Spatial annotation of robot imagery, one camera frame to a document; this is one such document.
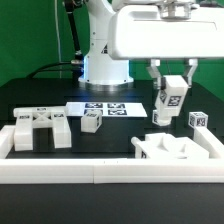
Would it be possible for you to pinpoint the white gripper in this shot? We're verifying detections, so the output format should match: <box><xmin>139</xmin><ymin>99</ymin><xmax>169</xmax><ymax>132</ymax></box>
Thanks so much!
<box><xmin>107</xmin><ymin>5</ymin><xmax>224</xmax><ymax>90</ymax></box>

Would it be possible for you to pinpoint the white chair seat part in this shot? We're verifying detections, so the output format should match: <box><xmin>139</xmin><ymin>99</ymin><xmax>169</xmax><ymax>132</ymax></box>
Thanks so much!
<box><xmin>131</xmin><ymin>133</ymin><xmax>209</xmax><ymax>160</ymax></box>

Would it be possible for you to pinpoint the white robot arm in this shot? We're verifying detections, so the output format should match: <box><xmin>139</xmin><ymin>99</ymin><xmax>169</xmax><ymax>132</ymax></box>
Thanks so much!
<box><xmin>79</xmin><ymin>0</ymin><xmax>224</xmax><ymax>89</ymax></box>

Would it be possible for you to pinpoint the white chair backrest part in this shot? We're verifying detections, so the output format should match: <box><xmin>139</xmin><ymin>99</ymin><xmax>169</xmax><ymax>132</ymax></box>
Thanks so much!
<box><xmin>13</xmin><ymin>106</ymin><xmax>72</xmax><ymax>151</ymax></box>

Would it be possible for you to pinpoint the white tagged cube far right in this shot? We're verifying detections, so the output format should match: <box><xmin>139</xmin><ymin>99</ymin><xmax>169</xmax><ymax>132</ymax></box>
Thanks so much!
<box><xmin>188</xmin><ymin>112</ymin><xmax>208</xmax><ymax>128</ymax></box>

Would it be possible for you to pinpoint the white sheet with tags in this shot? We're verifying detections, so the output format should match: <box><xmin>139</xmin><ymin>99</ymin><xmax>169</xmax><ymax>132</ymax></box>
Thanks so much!
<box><xmin>66</xmin><ymin>102</ymin><xmax>147</xmax><ymax>117</ymax></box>

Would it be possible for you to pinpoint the white U-shaped border fence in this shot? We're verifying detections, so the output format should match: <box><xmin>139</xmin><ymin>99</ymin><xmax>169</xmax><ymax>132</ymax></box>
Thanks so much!
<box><xmin>0</xmin><ymin>125</ymin><xmax>224</xmax><ymax>184</ymax></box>

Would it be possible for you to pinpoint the black cable on stand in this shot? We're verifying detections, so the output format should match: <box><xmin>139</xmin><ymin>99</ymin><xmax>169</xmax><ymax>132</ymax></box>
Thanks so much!
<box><xmin>25</xmin><ymin>0</ymin><xmax>88</xmax><ymax>80</ymax></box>

